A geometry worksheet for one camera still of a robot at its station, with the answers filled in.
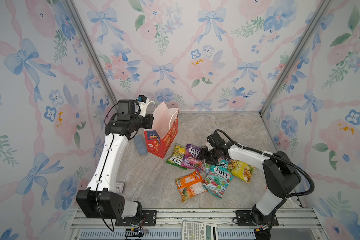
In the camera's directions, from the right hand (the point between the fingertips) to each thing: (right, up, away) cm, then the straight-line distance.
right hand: (199, 158), depth 90 cm
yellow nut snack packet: (+24, -6, -3) cm, 25 cm away
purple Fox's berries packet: (-5, -1, 0) cm, 5 cm away
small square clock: (-44, -14, -8) cm, 47 cm away
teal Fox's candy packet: (+10, -10, -6) cm, 15 cm away
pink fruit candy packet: (+5, -5, -1) cm, 7 cm away
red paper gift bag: (-21, +13, -22) cm, 33 cm away
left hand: (-25, +24, -15) cm, 38 cm away
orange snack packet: (-6, -13, -8) cm, 16 cm away
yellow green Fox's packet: (-14, 0, +2) cm, 14 cm away
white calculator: (-5, -30, -20) cm, 36 cm away
